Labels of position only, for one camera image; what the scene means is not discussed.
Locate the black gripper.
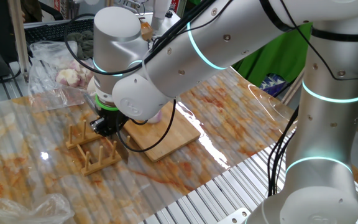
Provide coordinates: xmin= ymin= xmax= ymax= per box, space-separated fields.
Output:
xmin=91 ymin=108 xmax=129 ymax=137

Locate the steel cleaver knife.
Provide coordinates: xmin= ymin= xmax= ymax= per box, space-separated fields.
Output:
xmin=84 ymin=92 xmax=130 ymax=165

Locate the red onion wedge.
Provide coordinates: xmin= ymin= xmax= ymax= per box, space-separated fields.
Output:
xmin=147 ymin=110 xmax=163 ymax=124

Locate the clear bag of onions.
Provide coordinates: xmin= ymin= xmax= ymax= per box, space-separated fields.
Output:
xmin=28 ymin=40 xmax=98 ymax=105

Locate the wooden peg dish rack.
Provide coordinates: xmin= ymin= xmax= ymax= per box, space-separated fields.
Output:
xmin=65 ymin=119 xmax=131 ymax=177

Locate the white onion half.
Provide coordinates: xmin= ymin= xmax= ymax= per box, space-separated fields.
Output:
xmin=86 ymin=76 xmax=96 ymax=94

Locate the bamboo cutting board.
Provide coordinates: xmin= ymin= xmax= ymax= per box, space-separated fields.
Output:
xmin=122 ymin=101 xmax=201 ymax=162

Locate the pink peeled onion piece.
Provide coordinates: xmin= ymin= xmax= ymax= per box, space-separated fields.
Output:
xmin=68 ymin=58 xmax=82 ymax=73
xmin=79 ymin=66 xmax=94 ymax=82

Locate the large peeled onion chunk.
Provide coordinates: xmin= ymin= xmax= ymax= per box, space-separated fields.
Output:
xmin=55 ymin=68 xmax=83 ymax=88

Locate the dark green cloth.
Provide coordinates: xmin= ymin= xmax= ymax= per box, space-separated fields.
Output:
xmin=66 ymin=30 xmax=94 ymax=60

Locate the taped cardboard box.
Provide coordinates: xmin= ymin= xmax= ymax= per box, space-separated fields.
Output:
xmin=140 ymin=21 xmax=154 ymax=42

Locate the black keyboard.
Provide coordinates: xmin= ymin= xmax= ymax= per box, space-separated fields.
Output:
xmin=23 ymin=17 xmax=95 ymax=47

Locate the crumpled clear plastic bag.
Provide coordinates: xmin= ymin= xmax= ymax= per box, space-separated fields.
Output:
xmin=0 ymin=192 xmax=75 ymax=224

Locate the white plastic stand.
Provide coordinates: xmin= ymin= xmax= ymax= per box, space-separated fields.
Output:
xmin=152 ymin=0 xmax=173 ymax=31

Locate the black chair armrest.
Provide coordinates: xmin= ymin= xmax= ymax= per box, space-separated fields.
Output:
xmin=37 ymin=1 xmax=65 ymax=21

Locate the clear plastic table sheet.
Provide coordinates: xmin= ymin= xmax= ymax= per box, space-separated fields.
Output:
xmin=0 ymin=67 xmax=304 ymax=224

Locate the blue white patterned bag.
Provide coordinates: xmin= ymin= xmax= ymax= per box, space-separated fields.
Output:
xmin=259 ymin=73 xmax=289 ymax=96

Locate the green backdrop cloth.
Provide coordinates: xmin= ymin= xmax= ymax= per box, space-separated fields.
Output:
xmin=231 ymin=21 xmax=313 ymax=88

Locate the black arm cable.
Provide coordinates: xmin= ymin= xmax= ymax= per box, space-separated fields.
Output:
xmin=63 ymin=0 xmax=234 ymax=153

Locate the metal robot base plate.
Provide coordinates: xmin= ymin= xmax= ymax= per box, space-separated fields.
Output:
xmin=216 ymin=207 xmax=252 ymax=224

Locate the black base cable bundle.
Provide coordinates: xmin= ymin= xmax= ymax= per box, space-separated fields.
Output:
xmin=267 ymin=105 xmax=300 ymax=197

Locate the slanted aluminium frame post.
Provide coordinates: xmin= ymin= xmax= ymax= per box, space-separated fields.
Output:
xmin=280 ymin=68 xmax=306 ymax=106

